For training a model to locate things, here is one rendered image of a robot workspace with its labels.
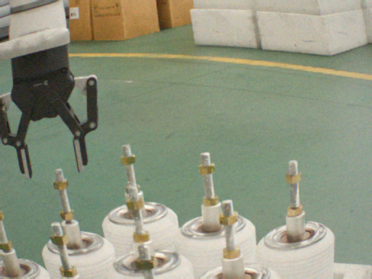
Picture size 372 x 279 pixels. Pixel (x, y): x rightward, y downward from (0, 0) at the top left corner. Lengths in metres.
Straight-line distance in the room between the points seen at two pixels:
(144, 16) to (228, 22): 0.89
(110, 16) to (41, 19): 3.64
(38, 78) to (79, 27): 3.91
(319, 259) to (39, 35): 0.39
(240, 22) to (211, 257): 2.79
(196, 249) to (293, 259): 0.13
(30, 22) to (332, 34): 2.60
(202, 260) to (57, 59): 0.28
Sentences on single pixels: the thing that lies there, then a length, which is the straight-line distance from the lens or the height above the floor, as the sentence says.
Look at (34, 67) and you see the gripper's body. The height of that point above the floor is 0.48.
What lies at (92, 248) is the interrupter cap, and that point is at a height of 0.25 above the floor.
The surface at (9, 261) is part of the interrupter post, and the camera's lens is 0.90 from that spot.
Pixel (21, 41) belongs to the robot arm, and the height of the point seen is 0.52.
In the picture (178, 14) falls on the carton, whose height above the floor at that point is 0.08.
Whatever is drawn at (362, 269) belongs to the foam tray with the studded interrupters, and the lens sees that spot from 0.96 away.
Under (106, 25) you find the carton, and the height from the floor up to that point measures 0.09.
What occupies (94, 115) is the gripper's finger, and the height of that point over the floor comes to 0.40.
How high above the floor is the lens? 0.61
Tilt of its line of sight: 15 degrees down
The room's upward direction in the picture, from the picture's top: 8 degrees counter-clockwise
